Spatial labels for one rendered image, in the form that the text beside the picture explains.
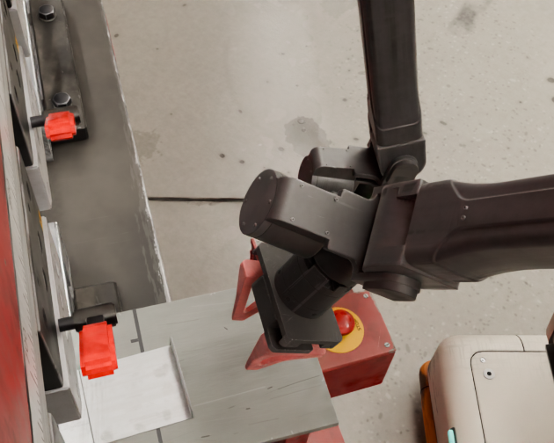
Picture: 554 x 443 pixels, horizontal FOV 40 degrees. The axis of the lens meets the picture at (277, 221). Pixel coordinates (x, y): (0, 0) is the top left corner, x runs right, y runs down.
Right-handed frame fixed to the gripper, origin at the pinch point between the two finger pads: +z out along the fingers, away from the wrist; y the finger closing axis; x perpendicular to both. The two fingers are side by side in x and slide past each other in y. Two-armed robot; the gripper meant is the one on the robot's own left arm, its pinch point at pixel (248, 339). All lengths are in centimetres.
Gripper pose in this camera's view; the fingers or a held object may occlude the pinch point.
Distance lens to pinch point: 77.0
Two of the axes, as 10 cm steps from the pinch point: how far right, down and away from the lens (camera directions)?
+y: 2.7, 8.1, -5.2
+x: 7.9, 1.3, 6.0
